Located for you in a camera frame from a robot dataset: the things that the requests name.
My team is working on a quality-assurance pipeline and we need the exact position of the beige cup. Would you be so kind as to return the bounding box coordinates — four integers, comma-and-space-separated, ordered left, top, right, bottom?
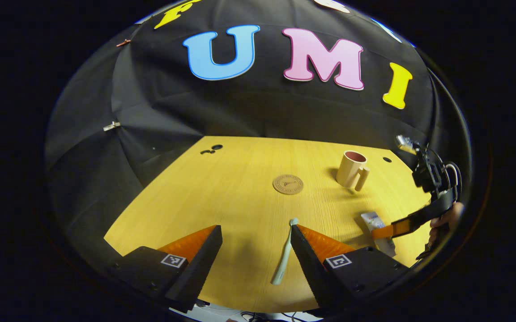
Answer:
336, 151, 370, 192

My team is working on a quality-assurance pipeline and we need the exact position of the black backdrop cloth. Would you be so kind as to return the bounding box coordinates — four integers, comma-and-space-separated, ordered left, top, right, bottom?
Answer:
45, 0, 469, 269

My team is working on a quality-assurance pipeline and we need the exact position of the round brown coaster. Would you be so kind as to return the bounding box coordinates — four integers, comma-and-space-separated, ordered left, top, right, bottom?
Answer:
273, 174, 304, 195

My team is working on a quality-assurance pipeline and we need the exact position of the wooden desktop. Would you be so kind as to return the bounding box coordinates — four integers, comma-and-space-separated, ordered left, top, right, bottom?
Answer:
104, 136, 433, 314

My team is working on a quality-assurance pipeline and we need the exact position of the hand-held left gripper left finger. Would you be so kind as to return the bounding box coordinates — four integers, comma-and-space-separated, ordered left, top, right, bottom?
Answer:
106, 225, 223, 314

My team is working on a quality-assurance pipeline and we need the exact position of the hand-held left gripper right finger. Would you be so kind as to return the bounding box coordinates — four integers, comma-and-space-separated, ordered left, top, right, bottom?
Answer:
290, 224, 413, 316

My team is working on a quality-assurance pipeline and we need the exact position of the white toothpaste tube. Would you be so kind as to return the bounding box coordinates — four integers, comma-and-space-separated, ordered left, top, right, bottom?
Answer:
361, 211, 397, 258

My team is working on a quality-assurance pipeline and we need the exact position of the pale green toothbrush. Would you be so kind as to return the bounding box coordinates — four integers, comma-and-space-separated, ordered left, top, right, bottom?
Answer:
270, 218, 299, 285

